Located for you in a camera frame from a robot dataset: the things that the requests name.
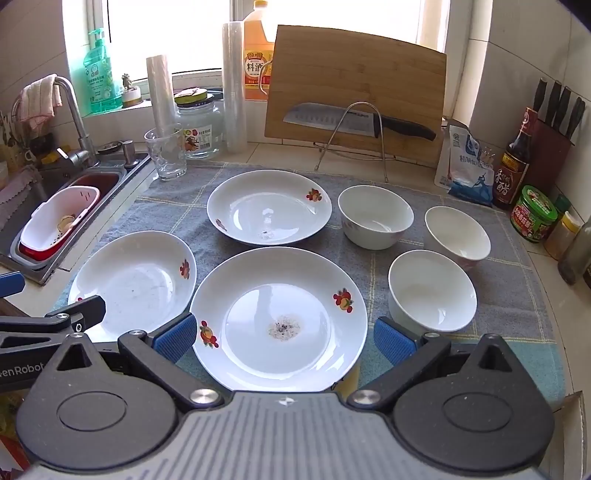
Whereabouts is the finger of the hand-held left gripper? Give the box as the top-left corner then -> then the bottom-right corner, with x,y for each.
0,295 -> 107,357
0,271 -> 26,298

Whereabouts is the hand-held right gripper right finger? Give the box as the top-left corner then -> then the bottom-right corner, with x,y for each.
346,317 -> 527,410

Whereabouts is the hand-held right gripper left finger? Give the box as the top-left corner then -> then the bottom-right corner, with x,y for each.
46,311 -> 230,414

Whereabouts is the white bowl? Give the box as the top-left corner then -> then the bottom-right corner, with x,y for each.
337,185 -> 415,251
388,250 -> 478,333
424,206 -> 491,272

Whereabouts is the large white fruit-print plate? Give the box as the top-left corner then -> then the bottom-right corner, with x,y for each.
189,247 -> 369,392

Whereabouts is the grey checked cloth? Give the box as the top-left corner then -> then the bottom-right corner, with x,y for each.
51,161 -> 566,407

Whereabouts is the white red strainer basket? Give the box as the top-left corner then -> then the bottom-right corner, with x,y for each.
19,186 -> 101,261

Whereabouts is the stainless steel sink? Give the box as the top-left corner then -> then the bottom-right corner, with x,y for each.
0,152 -> 154,285

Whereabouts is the clear drinking glass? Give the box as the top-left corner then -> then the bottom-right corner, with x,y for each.
144,124 -> 188,182

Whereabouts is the white blue salt bag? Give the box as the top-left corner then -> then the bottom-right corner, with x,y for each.
434,124 -> 499,207

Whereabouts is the metal faucet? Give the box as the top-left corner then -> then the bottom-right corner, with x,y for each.
11,75 -> 99,168

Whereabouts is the pink white rag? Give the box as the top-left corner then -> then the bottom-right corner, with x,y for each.
18,74 -> 63,132

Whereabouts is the green lid sauce jar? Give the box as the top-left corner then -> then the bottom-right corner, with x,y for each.
510,185 -> 558,244

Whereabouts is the yellow lid spice jar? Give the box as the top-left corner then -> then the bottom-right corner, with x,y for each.
544,211 -> 583,260

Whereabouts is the dark soy sauce bottle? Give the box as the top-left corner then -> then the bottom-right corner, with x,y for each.
492,107 -> 540,210

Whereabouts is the glass jar with lid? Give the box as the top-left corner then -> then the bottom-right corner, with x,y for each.
174,87 -> 225,161

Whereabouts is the small potted figurine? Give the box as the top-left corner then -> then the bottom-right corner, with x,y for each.
121,73 -> 142,109

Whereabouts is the green dish soap bottle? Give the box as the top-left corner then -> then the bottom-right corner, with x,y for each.
83,28 -> 115,115

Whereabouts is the short plastic wrap roll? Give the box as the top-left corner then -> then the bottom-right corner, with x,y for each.
146,54 -> 177,139

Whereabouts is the brown knife block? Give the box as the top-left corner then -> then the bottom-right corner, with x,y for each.
524,121 -> 575,197

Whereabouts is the tall plastic wrap roll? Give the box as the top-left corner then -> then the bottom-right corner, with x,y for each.
222,21 -> 250,154

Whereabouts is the bamboo cutting board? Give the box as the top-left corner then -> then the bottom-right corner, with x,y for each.
264,24 -> 448,168

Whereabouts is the orange cooking wine bottle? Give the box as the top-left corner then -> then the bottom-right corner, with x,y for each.
243,0 -> 278,101

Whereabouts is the window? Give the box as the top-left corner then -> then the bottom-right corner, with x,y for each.
62,0 -> 451,100

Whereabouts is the metal wire rack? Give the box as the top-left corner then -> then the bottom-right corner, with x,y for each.
313,102 -> 397,183

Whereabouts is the black-handled kitchen knife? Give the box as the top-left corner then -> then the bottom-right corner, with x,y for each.
283,103 -> 437,142

